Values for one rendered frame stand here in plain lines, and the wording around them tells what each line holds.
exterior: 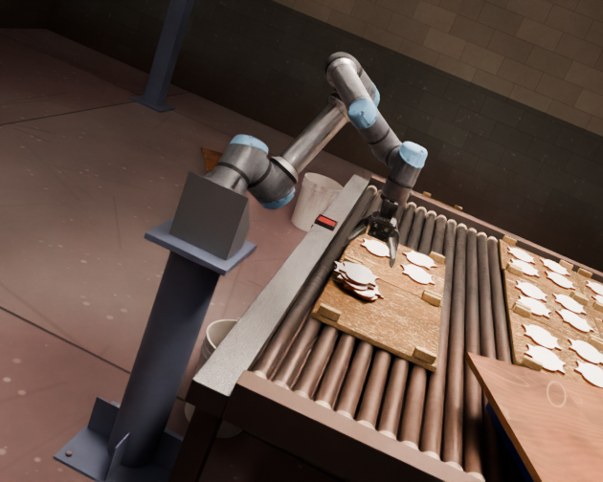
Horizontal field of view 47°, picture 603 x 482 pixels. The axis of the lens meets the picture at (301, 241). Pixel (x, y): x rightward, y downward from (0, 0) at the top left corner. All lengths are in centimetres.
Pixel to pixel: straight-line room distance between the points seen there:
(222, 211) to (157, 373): 60
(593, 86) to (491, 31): 112
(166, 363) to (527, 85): 565
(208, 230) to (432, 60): 549
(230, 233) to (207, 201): 12
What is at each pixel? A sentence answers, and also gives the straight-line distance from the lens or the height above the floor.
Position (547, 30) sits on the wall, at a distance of 730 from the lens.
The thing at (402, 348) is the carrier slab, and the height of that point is 94.
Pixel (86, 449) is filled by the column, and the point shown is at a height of 1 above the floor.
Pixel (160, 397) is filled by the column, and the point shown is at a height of 32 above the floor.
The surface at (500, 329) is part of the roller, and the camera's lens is 231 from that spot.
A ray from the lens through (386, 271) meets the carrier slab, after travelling 227.
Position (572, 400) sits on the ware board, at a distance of 179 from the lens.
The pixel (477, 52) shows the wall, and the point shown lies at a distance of 729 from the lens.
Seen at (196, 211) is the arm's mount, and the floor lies 97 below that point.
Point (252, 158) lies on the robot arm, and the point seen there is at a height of 115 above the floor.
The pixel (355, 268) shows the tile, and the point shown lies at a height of 99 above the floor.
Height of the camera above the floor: 172
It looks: 21 degrees down
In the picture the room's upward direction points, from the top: 22 degrees clockwise
